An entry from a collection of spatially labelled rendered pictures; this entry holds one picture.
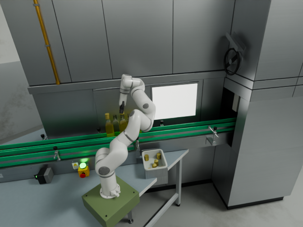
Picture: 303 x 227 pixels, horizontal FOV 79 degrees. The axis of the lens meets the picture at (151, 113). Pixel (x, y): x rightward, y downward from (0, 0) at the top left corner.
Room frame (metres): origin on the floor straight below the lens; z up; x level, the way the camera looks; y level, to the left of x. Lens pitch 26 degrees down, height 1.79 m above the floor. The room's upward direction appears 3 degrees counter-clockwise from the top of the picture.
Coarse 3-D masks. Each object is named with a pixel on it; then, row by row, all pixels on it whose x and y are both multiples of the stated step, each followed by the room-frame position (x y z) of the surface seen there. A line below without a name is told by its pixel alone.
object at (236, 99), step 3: (234, 93) 1.61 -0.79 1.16; (234, 96) 1.60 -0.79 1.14; (237, 96) 1.56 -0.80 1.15; (234, 99) 1.59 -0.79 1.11; (237, 99) 1.55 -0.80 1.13; (234, 102) 1.59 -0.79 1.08; (237, 102) 1.55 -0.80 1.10; (234, 105) 1.58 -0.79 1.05; (237, 105) 1.54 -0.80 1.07; (234, 108) 1.57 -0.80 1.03; (237, 108) 1.54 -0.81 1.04; (237, 111) 1.54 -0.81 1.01
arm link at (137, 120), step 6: (132, 114) 0.90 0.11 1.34; (138, 114) 0.90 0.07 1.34; (144, 114) 0.95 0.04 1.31; (132, 120) 0.87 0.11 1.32; (138, 120) 0.87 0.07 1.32; (144, 120) 0.92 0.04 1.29; (150, 120) 0.97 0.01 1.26; (132, 126) 0.86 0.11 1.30; (138, 126) 0.86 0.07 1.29; (144, 126) 0.92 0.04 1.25; (126, 132) 0.85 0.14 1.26; (132, 132) 0.84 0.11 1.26; (138, 132) 0.85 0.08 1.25; (132, 138) 0.84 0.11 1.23
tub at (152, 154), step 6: (150, 150) 1.23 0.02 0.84; (156, 150) 1.23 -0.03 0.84; (162, 150) 1.22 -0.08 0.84; (144, 156) 1.21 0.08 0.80; (150, 156) 1.22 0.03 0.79; (156, 156) 1.23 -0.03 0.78; (162, 156) 1.16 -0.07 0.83; (144, 162) 1.09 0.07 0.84; (150, 162) 1.17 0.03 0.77; (162, 162) 1.15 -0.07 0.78; (144, 168) 1.03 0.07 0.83; (150, 168) 1.02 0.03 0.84; (156, 168) 1.02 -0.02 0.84
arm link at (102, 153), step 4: (104, 148) 0.87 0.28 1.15; (96, 152) 0.85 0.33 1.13; (100, 152) 0.83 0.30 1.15; (104, 152) 0.83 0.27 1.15; (108, 152) 0.84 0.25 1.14; (96, 156) 0.81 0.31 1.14; (100, 156) 0.79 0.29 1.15; (104, 156) 0.79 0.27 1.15; (96, 160) 0.78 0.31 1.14; (112, 172) 0.82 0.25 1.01; (100, 176) 0.80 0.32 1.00; (104, 176) 0.79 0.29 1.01; (108, 176) 0.80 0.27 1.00
